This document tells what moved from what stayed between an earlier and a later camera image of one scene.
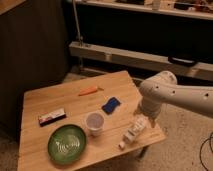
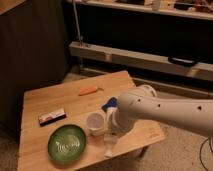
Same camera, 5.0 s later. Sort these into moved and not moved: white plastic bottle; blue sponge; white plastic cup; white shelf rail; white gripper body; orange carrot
Moved: white gripper body; white plastic bottle
Not moved: orange carrot; blue sponge; white shelf rail; white plastic cup
